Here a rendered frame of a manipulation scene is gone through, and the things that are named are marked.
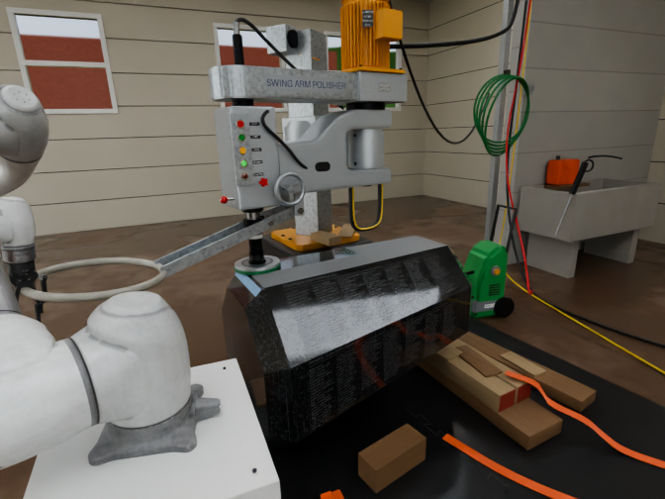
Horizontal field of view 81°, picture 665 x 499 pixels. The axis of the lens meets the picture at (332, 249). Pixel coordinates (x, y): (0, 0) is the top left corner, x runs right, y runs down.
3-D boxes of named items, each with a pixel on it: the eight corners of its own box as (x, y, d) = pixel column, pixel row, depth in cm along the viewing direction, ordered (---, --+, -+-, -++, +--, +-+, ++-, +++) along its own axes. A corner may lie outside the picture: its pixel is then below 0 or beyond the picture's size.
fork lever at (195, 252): (290, 207, 201) (287, 198, 199) (309, 213, 186) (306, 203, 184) (157, 268, 172) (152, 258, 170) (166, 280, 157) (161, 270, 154)
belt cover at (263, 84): (375, 112, 221) (375, 80, 216) (407, 109, 201) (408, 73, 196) (205, 112, 171) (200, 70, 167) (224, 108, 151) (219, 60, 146)
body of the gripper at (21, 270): (6, 264, 126) (11, 292, 129) (39, 260, 132) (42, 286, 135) (1, 259, 131) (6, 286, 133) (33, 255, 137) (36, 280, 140)
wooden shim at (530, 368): (499, 356, 245) (499, 354, 245) (510, 352, 249) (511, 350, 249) (534, 377, 224) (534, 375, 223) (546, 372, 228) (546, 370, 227)
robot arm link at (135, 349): (208, 399, 77) (199, 298, 70) (107, 451, 65) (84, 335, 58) (170, 363, 88) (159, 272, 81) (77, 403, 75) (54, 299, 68)
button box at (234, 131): (252, 184, 167) (245, 113, 159) (254, 184, 165) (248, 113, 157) (234, 186, 163) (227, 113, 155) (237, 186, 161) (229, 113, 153)
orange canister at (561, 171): (538, 187, 422) (541, 155, 413) (570, 183, 441) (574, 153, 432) (556, 189, 403) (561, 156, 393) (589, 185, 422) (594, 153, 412)
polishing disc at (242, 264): (263, 254, 202) (263, 252, 202) (288, 263, 187) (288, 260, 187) (226, 264, 188) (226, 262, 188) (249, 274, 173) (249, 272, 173)
